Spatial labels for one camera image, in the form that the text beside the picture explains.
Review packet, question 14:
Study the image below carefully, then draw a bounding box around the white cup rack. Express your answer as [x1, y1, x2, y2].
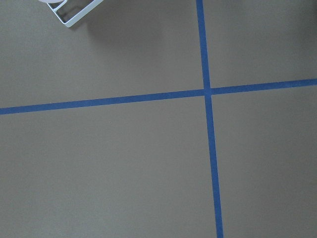
[40, 0, 103, 28]

